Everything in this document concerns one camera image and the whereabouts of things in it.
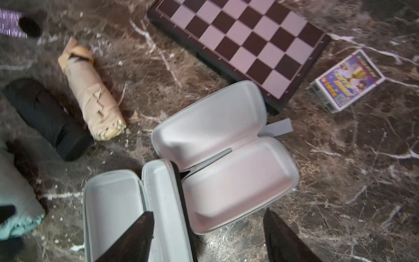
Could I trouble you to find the purple glitter microphone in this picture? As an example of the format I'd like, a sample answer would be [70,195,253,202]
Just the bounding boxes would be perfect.
[1,8,42,38]

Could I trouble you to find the black umbrella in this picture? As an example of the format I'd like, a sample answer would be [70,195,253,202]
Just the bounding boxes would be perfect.
[3,78,93,162]

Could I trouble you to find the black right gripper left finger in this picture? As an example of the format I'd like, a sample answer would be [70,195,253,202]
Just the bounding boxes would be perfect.
[96,211,155,262]

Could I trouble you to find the purple card box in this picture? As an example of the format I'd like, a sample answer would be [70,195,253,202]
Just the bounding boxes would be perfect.
[307,49,385,114]

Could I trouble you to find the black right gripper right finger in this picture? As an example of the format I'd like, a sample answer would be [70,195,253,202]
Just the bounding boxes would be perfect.
[263,208,322,262]

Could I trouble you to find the black zippered umbrella case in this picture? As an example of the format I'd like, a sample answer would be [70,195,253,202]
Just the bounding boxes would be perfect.
[82,159,197,262]

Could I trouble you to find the folding chess board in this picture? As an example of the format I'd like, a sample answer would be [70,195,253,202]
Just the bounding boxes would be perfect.
[147,0,331,111]

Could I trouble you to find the mint green umbrella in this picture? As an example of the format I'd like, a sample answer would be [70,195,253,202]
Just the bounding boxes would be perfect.
[1,141,46,241]

